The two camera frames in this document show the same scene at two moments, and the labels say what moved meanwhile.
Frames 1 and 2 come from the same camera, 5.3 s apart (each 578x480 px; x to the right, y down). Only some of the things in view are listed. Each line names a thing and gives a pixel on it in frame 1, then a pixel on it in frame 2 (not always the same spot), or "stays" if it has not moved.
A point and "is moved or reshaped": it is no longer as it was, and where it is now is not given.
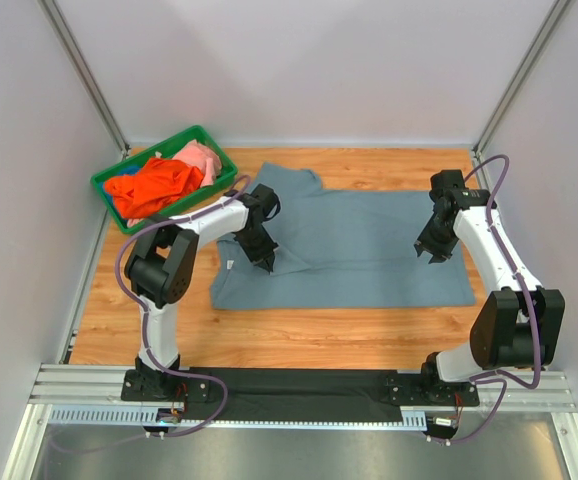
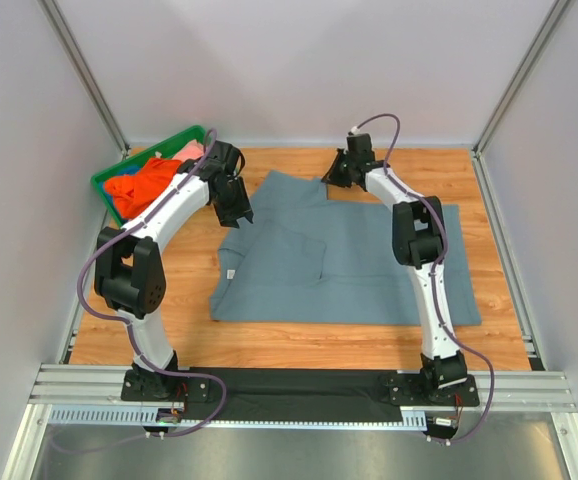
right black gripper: x=433 y=246 to x=342 y=170
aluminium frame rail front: x=519 y=391 stays
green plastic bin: x=228 y=174 stays
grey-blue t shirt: x=336 y=249 is moved or reshaped
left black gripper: x=259 y=251 to x=233 y=208
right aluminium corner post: x=520 y=76 stays
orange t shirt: x=153 y=187 stays
